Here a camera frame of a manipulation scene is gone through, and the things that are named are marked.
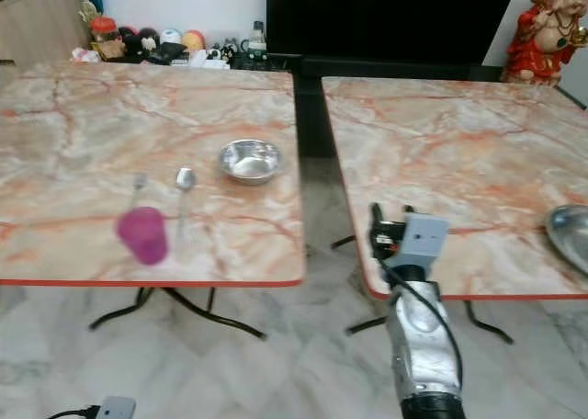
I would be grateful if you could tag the light wooden cabinet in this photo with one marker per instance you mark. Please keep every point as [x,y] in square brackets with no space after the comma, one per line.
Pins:
[41,24]

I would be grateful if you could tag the orange egg toy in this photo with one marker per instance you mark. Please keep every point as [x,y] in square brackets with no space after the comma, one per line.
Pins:
[193,40]

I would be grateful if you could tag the white and blue ball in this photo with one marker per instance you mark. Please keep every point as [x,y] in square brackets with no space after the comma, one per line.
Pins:
[170,37]

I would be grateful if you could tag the black round toy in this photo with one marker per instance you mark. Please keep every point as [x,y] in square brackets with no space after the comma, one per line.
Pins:
[136,42]

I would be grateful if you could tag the red lidded jar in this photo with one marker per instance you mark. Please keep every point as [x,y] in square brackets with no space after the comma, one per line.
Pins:
[105,38]

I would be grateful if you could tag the red and gold figurine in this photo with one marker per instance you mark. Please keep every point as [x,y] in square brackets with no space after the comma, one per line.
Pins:
[542,38]

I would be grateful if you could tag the small steel bowl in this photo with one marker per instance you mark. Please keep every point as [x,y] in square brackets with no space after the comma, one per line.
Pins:
[250,161]

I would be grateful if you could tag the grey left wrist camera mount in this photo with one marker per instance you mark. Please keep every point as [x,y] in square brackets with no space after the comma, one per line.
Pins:
[117,408]

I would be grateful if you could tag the steel spoon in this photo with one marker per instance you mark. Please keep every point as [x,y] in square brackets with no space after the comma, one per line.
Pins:
[186,177]

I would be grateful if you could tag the black television screen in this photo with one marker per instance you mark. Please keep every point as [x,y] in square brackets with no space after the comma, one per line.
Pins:
[390,15]

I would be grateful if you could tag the pink crumpled wrapper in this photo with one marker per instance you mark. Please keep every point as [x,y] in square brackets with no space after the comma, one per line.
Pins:
[84,55]

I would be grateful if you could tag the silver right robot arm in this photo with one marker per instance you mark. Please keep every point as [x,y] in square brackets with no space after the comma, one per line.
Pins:
[423,345]

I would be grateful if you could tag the large steel plate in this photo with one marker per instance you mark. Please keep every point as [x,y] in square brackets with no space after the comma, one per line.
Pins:
[571,237]

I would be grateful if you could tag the clear bottle with green base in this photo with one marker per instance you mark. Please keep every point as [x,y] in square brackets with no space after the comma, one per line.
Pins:
[254,40]

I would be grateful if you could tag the steel fork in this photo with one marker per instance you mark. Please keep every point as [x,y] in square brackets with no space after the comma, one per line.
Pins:
[139,184]

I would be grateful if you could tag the purple plastic cup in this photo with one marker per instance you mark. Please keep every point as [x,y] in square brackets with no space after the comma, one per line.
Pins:
[143,235]

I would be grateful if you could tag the marble pattern folding table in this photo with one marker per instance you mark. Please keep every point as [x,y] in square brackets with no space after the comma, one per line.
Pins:
[129,125]
[469,152]

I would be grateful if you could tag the white tissue pack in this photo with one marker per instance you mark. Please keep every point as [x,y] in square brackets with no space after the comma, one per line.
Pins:
[207,59]

